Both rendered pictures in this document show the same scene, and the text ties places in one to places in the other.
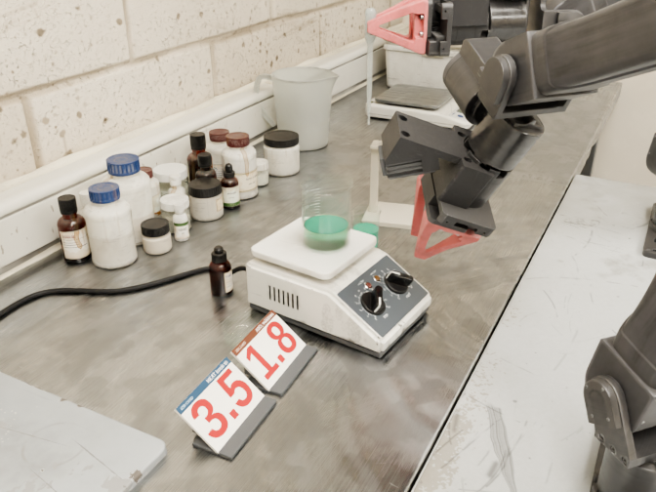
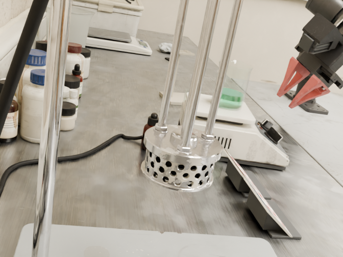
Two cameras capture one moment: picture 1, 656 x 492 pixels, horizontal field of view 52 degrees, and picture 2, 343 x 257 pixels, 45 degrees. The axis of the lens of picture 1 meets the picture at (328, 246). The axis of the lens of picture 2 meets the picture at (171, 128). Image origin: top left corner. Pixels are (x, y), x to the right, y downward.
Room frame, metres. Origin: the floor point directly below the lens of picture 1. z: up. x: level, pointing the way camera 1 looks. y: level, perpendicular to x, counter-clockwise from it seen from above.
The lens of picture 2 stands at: (0.22, 0.56, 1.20)
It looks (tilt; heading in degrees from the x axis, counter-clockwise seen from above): 20 degrees down; 320
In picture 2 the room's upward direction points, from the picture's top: 11 degrees clockwise
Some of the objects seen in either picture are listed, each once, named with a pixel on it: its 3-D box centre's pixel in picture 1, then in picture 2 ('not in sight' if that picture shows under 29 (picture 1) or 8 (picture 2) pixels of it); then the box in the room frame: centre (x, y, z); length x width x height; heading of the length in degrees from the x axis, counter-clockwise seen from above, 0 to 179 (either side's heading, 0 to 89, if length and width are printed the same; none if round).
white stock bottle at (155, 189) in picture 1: (145, 194); not in sight; (1.01, 0.30, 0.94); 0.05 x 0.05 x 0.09
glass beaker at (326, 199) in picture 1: (328, 215); (230, 85); (0.75, 0.00, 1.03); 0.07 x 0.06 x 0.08; 129
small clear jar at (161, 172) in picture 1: (172, 186); not in sight; (1.06, 0.27, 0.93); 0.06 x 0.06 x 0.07
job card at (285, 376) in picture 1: (275, 350); (246, 173); (0.61, 0.06, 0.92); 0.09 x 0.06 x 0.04; 155
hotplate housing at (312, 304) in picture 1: (331, 281); (227, 130); (0.74, 0.00, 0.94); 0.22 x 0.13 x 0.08; 56
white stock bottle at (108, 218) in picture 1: (109, 224); (41, 105); (0.86, 0.31, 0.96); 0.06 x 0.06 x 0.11
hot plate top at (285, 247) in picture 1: (314, 245); (219, 107); (0.75, 0.02, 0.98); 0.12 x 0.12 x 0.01; 56
